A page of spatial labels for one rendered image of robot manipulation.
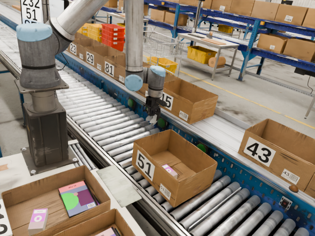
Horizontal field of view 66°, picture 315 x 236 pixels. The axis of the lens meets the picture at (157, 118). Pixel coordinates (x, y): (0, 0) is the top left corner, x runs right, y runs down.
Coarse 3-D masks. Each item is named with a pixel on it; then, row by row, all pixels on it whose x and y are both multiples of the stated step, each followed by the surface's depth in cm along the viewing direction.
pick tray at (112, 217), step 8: (96, 216) 100; (104, 216) 102; (112, 216) 106; (120, 216) 102; (80, 224) 96; (88, 224) 99; (96, 224) 102; (104, 224) 105; (112, 224) 108; (120, 224) 103; (64, 232) 93; (72, 232) 95; (80, 232) 98; (88, 232) 101; (96, 232) 103; (120, 232) 105; (128, 232) 98
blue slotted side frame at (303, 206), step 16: (0, 16) 484; (64, 64) 304; (80, 64) 264; (96, 80) 252; (112, 96) 235; (128, 96) 209; (144, 112) 203; (160, 128) 192; (176, 128) 178; (208, 144) 155; (224, 160) 152; (240, 176) 146; (256, 176) 134; (256, 192) 140; (288, 192) 123; (272, 208) 135; (304, 208) 122; (304, 224) 124
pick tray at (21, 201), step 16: (64, 176) 121; (80, 176) 128; (16, 192) 109; (32, 192) 114; (48, 192) 119; (96, 192) 121; (16, 208) 109; (32, 208) 110; (48, 208) 111; (64, 208) 112; (96, 208) 104; (16, 224) 102; (48, 224) 104; (64, 224) 96
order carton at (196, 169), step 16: (144, 144) 146; (160, 144) 156; (176, 144) 155; (192, 144) 143; (160, 160) 152; (176, 160) 154; (192, 160) 146; (208, 160) 136; (144, 176) 137; (160, 176) 124; (192, 176) 118; (208, 176) 130; (160, 192) 128; (176, 192) 117; (192, 192) 127
